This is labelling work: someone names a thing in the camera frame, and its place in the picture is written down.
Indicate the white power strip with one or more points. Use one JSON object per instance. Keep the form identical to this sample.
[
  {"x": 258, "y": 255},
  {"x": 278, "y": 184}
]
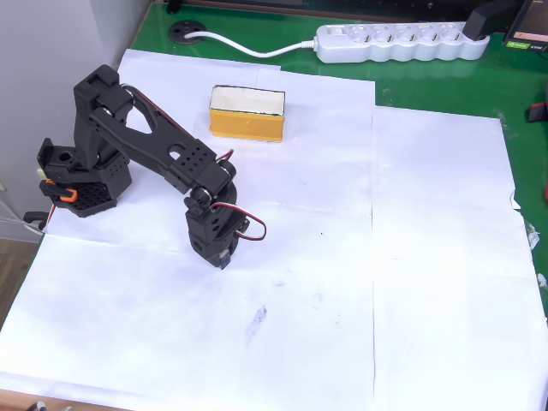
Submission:
[{"x": 402, "y": 43}]

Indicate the green desk mat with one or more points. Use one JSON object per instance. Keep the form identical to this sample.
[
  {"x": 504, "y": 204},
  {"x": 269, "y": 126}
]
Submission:
[{"x": 428, "y": 81}]

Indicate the red and black object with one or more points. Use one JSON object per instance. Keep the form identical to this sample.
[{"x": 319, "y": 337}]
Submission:
[{"x": 538, "y": 112}]

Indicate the black device with green sticker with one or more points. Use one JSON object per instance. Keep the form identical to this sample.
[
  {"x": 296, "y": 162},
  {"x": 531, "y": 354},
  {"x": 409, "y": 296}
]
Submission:
[{"x": 528, "y": 30}]

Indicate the orange clamp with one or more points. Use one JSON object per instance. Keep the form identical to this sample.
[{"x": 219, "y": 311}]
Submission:
[{"x": 64, "y": 193}]

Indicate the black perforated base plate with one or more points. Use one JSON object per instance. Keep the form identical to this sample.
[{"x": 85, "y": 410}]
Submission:
[{"x": 92, "y": 200}]

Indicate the yellow rectangular box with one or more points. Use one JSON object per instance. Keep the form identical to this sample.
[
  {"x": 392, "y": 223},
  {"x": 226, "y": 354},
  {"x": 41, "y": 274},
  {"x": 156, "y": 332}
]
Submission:
[{"x": 246, "y": 124}]

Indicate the black power adapter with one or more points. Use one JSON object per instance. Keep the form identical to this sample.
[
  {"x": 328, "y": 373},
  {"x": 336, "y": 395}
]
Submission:
[{"x": 488, "y": 19}]

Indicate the clear tape piece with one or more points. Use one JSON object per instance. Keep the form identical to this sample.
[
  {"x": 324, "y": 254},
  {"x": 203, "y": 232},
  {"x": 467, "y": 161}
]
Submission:
[
  {"x": 534, "y": 237},
  {"x": 543, "y": 282}
]

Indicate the black stand foot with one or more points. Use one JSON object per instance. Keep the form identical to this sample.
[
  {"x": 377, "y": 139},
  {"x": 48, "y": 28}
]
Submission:
[{"x": 173, "y": 6}]

